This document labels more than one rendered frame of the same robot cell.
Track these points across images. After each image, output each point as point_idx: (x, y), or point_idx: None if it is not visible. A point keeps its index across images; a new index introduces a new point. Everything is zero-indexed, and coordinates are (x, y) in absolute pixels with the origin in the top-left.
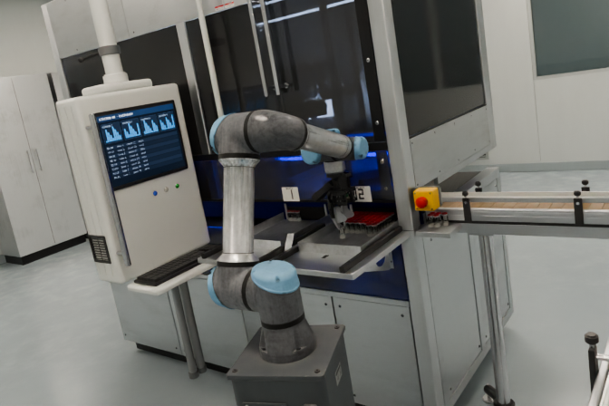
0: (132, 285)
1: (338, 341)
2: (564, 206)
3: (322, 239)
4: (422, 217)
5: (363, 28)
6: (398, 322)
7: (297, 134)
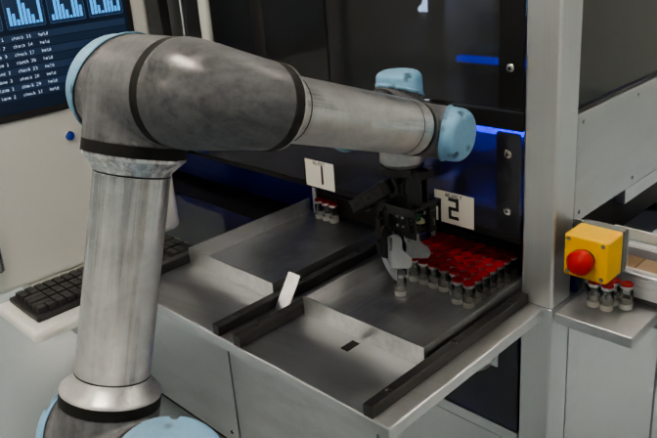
0: (4, 309)
1: None
2: None
3: (359, 288)
4: (577, 280)
5: None
6: None
7: (272, 117)
